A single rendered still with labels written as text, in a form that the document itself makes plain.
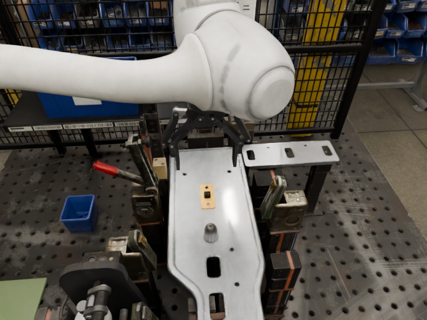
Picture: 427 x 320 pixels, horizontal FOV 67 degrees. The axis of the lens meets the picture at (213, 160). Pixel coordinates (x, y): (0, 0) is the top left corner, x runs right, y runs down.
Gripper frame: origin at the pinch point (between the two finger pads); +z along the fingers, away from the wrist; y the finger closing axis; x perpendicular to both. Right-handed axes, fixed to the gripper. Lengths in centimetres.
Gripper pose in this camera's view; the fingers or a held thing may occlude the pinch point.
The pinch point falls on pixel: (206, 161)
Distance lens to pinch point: 77.0
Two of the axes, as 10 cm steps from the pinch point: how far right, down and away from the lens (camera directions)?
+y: 10.0, -0.5, 0.7
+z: -0.1, 7.2, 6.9
